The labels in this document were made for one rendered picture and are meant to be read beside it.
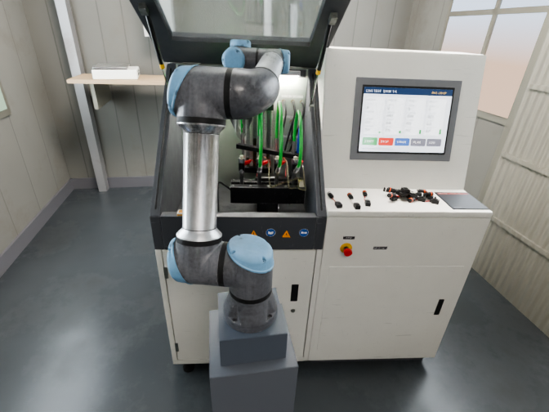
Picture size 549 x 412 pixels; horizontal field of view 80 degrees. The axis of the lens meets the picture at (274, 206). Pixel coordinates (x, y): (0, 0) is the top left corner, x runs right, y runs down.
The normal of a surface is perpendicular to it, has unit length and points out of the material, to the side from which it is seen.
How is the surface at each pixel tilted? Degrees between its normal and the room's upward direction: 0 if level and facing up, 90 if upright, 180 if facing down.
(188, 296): 90
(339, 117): 76
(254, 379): 90
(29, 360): 0
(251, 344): 90
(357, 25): 90
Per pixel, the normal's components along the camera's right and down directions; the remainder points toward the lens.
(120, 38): 0.18, 0.47
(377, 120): 0.07, 0.25
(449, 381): 0.04, -0.88
